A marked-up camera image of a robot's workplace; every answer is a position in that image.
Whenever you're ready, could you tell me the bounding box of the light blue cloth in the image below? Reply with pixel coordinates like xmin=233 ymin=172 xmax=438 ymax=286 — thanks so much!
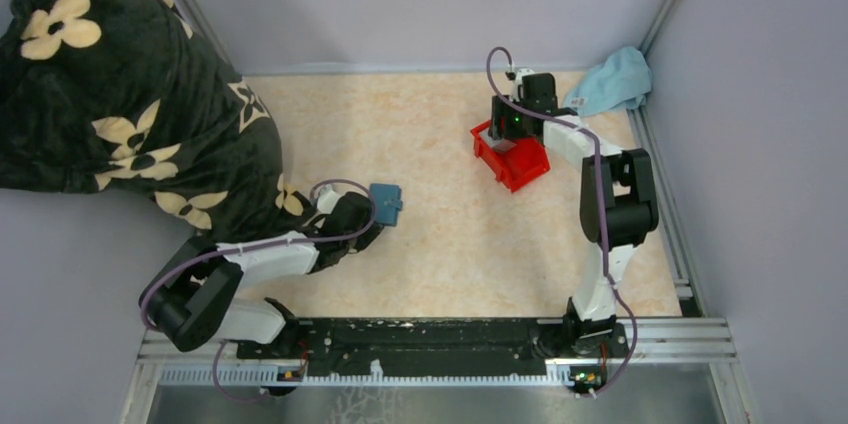
xmin=562 ymin=46 xmax=653 ymax=117

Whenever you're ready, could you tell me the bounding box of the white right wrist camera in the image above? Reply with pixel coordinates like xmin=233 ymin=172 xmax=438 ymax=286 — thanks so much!
xmin=505 ymin=67 xmax=535 ymax=85

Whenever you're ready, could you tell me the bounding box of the red plastic bin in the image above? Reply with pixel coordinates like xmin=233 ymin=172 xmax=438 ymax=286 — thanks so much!
xmin=470 ymin=121 xmax=550 ymax=193

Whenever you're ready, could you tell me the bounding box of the black floral blanket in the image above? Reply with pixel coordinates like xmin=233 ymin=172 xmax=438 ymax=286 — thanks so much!
xmin=1 ymin=0 xmax=315 ymax=242

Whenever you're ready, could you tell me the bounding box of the teal card holder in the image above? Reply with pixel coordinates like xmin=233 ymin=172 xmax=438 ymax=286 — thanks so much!
xmin=369 ymin=183 xmax=403 ymax=227

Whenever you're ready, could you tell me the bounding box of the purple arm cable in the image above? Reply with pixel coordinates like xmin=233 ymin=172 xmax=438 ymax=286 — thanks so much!
xmin=485 ymin=46 xmax=639 ymax=399
xmin=139 ymin=179 xmax=379 ymax=404

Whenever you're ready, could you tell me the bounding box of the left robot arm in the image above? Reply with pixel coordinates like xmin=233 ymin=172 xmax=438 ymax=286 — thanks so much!
xmin=139 ymin=191 xmax=383 ymax=358

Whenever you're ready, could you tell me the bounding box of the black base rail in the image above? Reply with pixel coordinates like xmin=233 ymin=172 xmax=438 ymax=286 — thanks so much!
xmin=236 ymin=317 xmax=630 ymax=391

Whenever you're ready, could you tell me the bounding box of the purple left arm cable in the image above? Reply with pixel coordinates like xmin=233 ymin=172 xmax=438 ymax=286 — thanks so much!
xmin=139 ymin=179 xmax=379 ymax=404

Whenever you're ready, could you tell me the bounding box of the silver credit cards stack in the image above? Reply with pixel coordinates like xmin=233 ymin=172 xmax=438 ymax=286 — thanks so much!
xmin=482 ymin=133 xmax=515 ymax=153

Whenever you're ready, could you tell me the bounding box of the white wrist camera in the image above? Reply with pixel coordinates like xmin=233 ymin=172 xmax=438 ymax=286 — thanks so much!
xmin=315 ymin=184 xmax=342 ymax=215
xmin=505 ymin=67 xmax=535 ymax=85

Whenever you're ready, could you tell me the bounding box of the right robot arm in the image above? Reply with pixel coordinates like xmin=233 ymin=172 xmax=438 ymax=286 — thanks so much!
xmin=488 ymin=68 xmax=659 ymax=356

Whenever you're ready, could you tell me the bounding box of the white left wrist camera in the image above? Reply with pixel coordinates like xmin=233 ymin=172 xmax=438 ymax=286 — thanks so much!
xmin=315 ymin=184 xmax=342 ymax=215

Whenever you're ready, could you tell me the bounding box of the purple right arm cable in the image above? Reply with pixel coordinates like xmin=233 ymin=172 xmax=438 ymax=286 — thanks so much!
xmin=485 ymin=46 xmax=639 ymax=399

